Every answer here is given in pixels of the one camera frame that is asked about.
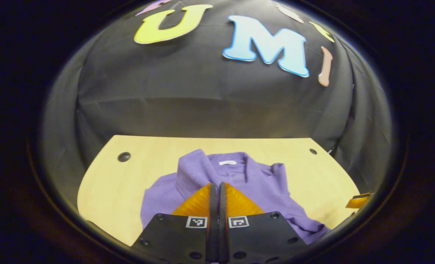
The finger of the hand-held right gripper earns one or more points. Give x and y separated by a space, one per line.
357 201

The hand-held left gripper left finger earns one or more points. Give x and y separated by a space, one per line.
212 227

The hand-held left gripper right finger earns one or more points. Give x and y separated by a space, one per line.
223 227

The purple knit cardigan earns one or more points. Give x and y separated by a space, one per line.
261 183

